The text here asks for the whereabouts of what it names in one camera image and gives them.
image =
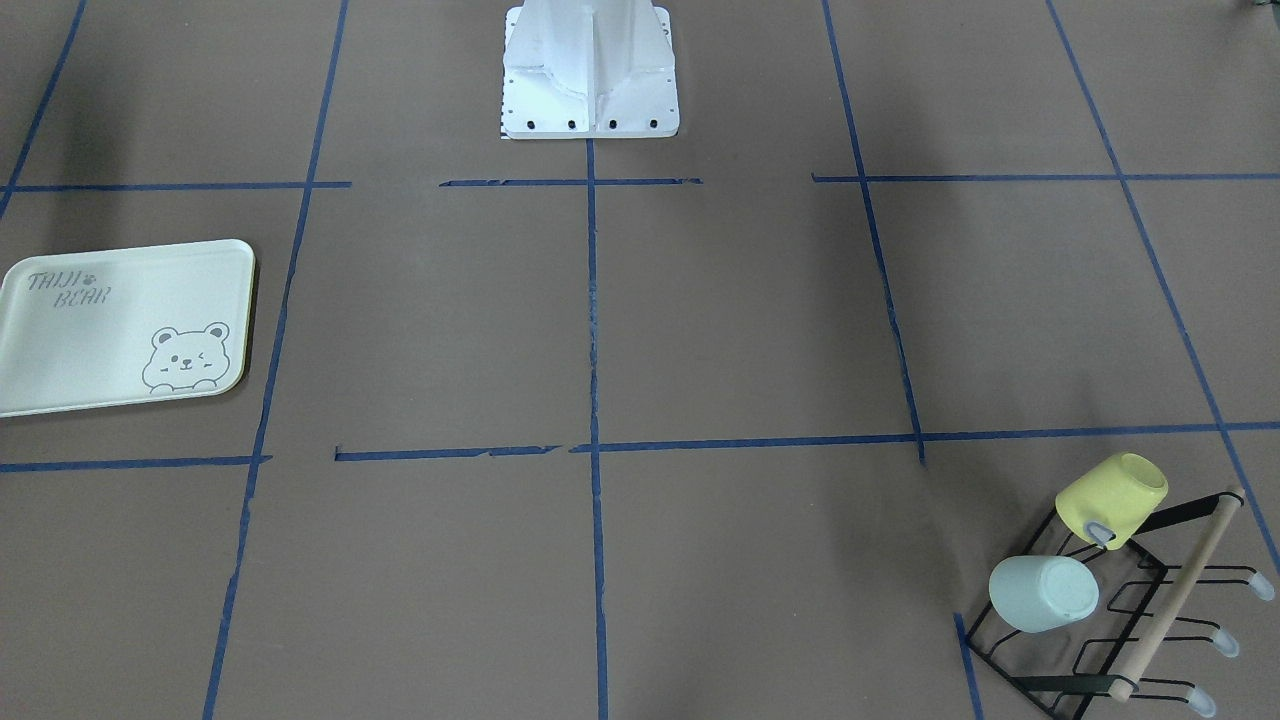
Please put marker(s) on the pale green cup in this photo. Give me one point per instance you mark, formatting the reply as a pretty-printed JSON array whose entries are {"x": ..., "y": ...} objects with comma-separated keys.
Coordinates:
[{"x": 1037, "y": 593}]

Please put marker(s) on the yellow cup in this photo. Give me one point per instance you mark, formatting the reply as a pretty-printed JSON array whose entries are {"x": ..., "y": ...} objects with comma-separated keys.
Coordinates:
[{"x": 1106, "y": 506}]

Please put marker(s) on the pale green bear tray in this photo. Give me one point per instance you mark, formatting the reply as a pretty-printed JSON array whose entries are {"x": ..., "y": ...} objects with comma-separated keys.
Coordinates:
[{"x": 125, "y": 326}]

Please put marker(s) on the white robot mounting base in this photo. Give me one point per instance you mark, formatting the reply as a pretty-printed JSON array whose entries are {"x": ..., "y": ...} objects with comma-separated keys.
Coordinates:
[{"x": 588, "y": 69}]

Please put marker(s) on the black wire cup rack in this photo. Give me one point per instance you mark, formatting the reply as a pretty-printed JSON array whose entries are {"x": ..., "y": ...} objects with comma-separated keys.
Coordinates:
[{"x": 1223, "y": 642}]

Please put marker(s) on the wooden rack handle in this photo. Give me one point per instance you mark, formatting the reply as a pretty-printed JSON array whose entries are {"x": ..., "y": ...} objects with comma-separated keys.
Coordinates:
[{"x": 1134, "y": 665}]

